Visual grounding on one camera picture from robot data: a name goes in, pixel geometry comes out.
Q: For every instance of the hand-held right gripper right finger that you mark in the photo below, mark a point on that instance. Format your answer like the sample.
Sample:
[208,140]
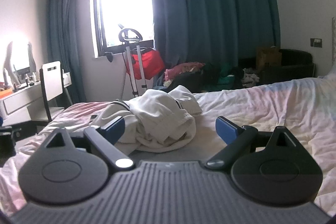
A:
[225,129]

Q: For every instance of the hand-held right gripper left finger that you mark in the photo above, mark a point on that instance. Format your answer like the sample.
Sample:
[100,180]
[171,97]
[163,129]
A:
[115,127]

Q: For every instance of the cream white garment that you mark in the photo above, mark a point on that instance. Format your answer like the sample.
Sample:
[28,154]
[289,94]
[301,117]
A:
[157,119]

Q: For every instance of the dark clothes pile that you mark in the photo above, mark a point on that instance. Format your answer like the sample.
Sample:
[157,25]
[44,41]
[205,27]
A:
[194,82]

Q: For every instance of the white dressing table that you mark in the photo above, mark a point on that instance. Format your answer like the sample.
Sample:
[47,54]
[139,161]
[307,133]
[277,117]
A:
[18,103]

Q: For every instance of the bed with pale sheet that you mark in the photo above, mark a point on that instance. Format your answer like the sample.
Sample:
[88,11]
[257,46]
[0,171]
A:
[262,108]

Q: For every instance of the green cloth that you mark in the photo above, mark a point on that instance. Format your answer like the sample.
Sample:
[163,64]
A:
[225,78]

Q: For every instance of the patterned white cloth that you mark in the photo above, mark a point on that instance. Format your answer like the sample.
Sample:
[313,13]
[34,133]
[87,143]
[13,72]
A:
[250,77]

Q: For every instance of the cosmetic bottles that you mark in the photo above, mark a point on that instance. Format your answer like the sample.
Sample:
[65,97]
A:
[30,79]

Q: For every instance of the white storage box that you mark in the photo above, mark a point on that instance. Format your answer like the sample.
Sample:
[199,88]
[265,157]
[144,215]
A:
[67,79]

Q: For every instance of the pink cloth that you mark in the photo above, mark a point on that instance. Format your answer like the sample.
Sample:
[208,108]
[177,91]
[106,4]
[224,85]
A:
[183,69]

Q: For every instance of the red bag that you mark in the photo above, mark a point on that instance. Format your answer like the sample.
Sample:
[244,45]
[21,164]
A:
[153,64]

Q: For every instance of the white chair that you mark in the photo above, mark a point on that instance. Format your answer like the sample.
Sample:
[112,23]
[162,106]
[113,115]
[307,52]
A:
[51,77]

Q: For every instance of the lit vanity mirror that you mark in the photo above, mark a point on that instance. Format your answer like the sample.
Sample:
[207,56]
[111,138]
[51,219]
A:
[19,56]

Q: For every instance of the black armchair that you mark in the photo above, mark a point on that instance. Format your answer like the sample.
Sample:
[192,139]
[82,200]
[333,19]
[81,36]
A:
[294,66]

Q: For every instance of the grey-blue curtain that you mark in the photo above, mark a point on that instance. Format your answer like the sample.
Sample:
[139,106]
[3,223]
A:
[68,29]

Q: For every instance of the dark framed window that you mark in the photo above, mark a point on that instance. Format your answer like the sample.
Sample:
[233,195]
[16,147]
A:
[123,3]

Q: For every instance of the teal curtain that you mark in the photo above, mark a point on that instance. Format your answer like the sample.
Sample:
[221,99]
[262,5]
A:
[210,3]

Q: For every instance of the white frame exercise bike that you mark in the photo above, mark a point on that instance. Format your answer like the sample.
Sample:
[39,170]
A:
[130,66]

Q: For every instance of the dark wall socket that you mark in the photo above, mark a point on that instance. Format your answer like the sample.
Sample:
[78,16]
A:
[316,42]

